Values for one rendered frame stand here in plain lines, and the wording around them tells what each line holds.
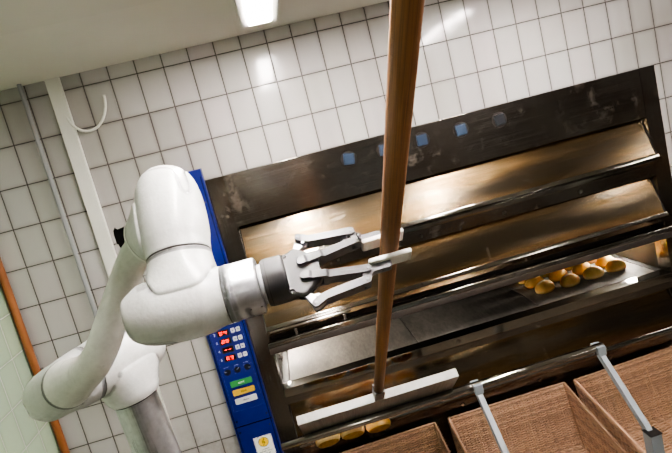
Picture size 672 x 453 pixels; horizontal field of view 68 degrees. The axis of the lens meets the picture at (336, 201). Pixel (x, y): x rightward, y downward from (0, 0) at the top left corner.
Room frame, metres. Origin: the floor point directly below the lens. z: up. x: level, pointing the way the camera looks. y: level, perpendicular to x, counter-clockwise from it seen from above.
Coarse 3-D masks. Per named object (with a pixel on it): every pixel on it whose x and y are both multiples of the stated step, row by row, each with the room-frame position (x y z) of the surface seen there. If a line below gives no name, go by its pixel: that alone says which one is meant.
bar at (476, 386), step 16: (576, 352) 1.71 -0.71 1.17; (592, 352) 1.71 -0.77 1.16; (528, 368) 1.69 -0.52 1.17; (544, 368) 1.69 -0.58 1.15; (608, 368) 1.67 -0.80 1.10; (480, 384) 1.66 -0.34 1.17; (416, 400) 1.66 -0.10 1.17; (432, 400) 1.65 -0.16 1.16; (480, 400) 1.64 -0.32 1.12; (368, 416) 1.63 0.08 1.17; (384, 416) 1.63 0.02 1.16; (640, 416) 1.54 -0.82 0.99; (320, 432) 1.61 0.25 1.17; (336, 432) 1.61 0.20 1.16; (496, 432) 1.56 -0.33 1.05; (656, 432) 1.50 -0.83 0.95; (288, 448) 1.60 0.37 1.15; (656, 448) 1.48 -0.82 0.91
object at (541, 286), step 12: (588, 264) 2.37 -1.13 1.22; (600, 264) 2.38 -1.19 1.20; (612, 264) 2.30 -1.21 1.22; (624, 264) 2.30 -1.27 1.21; (540, 276) 2.37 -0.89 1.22; (552, 276) 2.36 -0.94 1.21; (564, 276) 2.28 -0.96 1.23; (576, 276) 2.27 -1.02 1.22; (588, 276) 2.28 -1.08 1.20; (600, 276) 2.27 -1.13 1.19; (528, 288) 2.36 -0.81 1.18; (540, 288) 2.25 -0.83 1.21; (552, 288) 2.25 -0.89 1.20
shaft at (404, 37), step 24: (408, 0) 0.43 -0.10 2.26; (408, 24) 0.45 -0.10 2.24; (408, 48) 0.47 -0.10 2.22; (408, 72) 0.49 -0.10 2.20; (408, 96) 0.52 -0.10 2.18; (408, 120) 0.55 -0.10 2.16; (384, 144) 0.59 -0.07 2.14; (408, 144) 0.58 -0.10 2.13; (384, 168) 0.62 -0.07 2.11; (384, 192) 0.65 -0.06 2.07; (384, 216) 0.70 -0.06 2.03; (384, 240) 0.74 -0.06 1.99; (384, 288) 0.87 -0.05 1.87; (384, 312) 0.96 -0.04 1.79; (384, 336) 1.06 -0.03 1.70; (384, 360) 1.21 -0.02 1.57
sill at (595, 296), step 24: (600, 288) 2.16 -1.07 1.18; (624, 288) 2.12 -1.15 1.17; (528, 312) 2.10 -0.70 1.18; (552, 312) 2.09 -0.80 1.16; (456, 336) 2.05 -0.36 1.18; (480, 336) 2.05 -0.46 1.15; (360, 360) 2.06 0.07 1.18; (408, 360) 2.02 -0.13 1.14; (288, 384) 2.00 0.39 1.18; (312, 384) 1.98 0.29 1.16
